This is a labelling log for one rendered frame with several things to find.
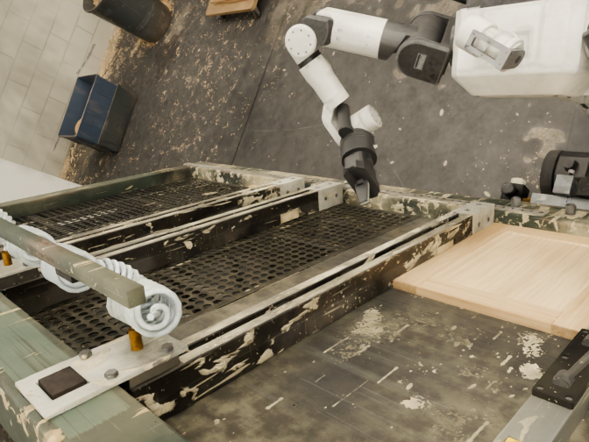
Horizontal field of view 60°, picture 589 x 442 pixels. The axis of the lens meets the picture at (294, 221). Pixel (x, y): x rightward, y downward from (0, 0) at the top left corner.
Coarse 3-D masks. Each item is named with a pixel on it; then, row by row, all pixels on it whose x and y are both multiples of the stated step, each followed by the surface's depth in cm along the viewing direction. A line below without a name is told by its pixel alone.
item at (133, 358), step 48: (432, 240) 117; (336, 288) 94; (384, 288) 106; (144, 336) 73; (192, 336) 79; (240, 336) 79; (288, 336) 87; (96, 384) 62; (144, 384) 68; (192, 384) 74
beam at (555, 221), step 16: (192, 176) 240; (208, 176) 231; (224, 176) 222; (240, 176) 214; (256, 176) 207; (304, 176) 200; (352, 192) 173; (416, 192) 165; (432, 192) 164; (384, 208) 166; (400, 208) 161; (416, 208) 157; (432, 208) 153; (448, 208) 149; (528, 208) 140; (544, 208) 139; (512, 224) 137; (528, 224) 134; (544, 224) 131; (560, 224) 128; (576, 224) 126
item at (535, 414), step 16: (528, 400) 64; (544, 400) 64; (528, 416) 62; (544, 416) 61; (560, 416) 61; (576, 416) 64; (512, 432) 59; (528, 432) 59; (544, 432) 59; (560, 432) 59
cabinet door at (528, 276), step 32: (448, 256) 118; (480, 256) 118; (512, 256) 117; (544, 256) 115; (576, 256) 114; (416, 288) 104; (448, 288) 102; (480, 288) 102; (512, 288) 101; (544, 288) 100; (576, 288) 99; (512, 320) 91; (544, 320) 87; (576, 320) 87
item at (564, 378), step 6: (588, 354) 62; (582, 360) 63; (588, 360) 63; (576, 366) 64; (582, 366) 63; (558, 372) 67; (564, 372) 66; (570, 372) 65; (576, 372) 64; (552, 378) 66; (558, 378) 65; (564, 378) 65; (570, 378) 65; (558, 384) 65; (564, 384) 65; (570, 384) 65
